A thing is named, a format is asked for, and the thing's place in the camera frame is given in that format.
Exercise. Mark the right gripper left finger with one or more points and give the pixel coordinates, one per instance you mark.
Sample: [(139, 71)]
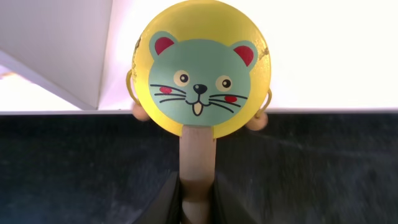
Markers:
[(164, 205)]

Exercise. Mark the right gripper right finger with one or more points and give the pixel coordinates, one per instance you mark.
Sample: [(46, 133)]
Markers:
[(230, 205)]

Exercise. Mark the white shelf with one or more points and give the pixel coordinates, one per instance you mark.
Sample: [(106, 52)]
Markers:
[(326, 62)]

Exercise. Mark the yellow rattle drum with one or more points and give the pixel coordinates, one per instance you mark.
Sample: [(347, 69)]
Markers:
[(199, 81)]

